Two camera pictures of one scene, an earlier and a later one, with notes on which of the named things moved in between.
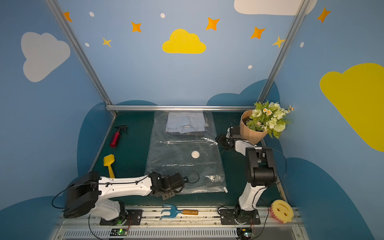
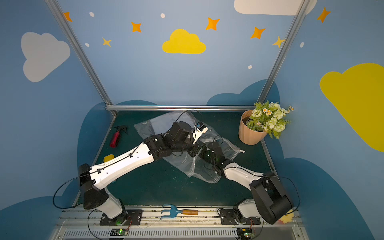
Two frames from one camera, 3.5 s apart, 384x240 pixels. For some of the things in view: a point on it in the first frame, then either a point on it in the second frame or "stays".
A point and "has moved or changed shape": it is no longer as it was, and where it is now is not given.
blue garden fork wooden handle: (174, 211) stays
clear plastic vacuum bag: (184, 142) has moved or changed shape
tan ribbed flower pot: (252, 136) stays
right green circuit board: (244, 233) stays
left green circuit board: (118, 232) stays
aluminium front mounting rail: (154, 216) stays
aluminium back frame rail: (218, 108) stays
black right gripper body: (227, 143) → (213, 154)
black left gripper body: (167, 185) → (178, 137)
